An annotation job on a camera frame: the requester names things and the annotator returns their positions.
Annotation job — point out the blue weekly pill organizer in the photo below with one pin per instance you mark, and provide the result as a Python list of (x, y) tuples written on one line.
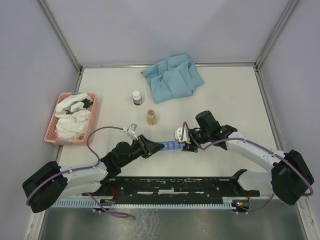
[(172, 145)]

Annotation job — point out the left aluminium corner post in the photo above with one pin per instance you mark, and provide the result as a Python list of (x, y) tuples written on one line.
[(44, 6)]

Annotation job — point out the light blue folded cloth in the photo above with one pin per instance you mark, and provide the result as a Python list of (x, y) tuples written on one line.
[(172, 78)]

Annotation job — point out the wrist camera white grey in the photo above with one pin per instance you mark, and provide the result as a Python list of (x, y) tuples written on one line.
[(181, 134), (131, 131)]

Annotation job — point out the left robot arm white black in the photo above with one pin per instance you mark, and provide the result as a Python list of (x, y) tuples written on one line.
[(81, 179)]

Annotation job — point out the clear bottle yellow pills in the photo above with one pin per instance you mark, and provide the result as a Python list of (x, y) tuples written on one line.
[(151, 117)]

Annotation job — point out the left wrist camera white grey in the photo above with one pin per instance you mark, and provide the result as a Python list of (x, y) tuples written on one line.
[(131, 131)]

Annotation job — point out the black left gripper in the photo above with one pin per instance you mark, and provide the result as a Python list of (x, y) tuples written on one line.
[(148, 147)]

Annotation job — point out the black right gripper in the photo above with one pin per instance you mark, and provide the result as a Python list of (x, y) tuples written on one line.
[(193, 148)]

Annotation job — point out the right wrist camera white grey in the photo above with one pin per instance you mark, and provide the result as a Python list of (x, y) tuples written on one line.
[(181, 134)]

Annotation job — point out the right aluminium corner post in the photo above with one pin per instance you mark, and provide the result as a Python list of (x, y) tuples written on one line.
[(286, 16)]

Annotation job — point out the white crumpled cloth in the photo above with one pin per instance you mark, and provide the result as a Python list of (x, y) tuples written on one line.
[(73, 115)]

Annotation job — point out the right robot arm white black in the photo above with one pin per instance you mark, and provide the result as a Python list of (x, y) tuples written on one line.
[(287, 172)]

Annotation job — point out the aluminium corner post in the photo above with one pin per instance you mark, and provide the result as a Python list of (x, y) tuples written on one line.
[(44, 6), (286, 16)]

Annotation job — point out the white cap dark pill bottle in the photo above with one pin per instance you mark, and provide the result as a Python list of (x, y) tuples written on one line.
[(137, 98)]

